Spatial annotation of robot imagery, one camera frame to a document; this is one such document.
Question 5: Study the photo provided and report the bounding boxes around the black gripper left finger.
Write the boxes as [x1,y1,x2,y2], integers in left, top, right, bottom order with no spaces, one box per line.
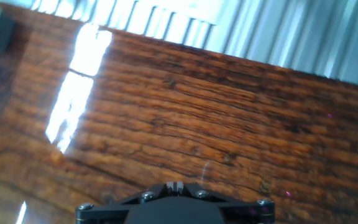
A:
[75,182,176,224]

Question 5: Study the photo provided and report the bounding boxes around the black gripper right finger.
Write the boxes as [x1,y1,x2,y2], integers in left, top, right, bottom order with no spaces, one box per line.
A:
[176,182,275,224]

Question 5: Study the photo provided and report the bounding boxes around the brown wood-grain board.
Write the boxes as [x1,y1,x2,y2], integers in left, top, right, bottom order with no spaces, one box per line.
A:
[0,2,358,224]

